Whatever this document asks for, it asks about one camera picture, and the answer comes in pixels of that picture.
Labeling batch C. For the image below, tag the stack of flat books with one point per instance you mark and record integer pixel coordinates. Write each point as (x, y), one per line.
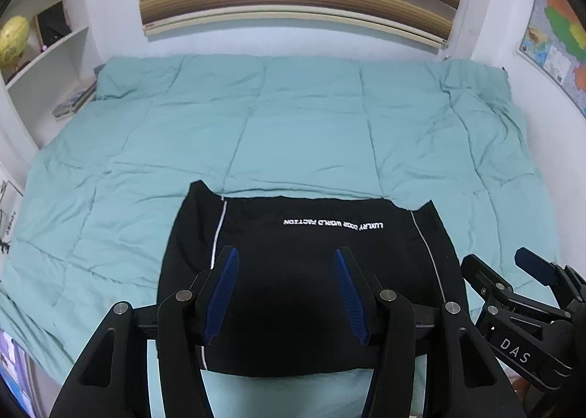
(73, 102)

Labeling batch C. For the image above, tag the black shorts with white piping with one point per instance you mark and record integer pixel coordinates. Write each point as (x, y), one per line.
(297, 271)

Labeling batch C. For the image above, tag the white paper with black writing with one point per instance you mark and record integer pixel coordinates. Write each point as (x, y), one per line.
(7, 225)

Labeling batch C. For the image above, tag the black framed board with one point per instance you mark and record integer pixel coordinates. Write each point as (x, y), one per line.
(52, 24)

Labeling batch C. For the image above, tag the white bookshelf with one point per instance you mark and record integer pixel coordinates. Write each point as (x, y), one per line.
(68, 61)

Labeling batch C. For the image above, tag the teal quilt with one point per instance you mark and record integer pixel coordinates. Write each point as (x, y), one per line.
(297, 125)

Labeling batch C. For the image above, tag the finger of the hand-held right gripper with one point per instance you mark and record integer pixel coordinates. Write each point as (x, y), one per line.
(533, 264)
(485, 278)

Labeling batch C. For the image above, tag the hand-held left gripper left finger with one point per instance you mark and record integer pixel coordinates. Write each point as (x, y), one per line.
(224, 294)

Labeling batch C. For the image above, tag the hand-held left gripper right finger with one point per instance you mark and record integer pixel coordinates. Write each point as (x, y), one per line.
(352, 294)

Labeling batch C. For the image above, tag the colourful wall map poster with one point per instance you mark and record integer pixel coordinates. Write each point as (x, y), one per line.
(563, 33)

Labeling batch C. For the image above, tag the yellow globe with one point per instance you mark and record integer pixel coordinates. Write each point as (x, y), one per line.
(13, 40)

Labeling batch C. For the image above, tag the colourful printed sheet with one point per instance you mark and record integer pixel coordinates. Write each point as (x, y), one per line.
(13, 363)

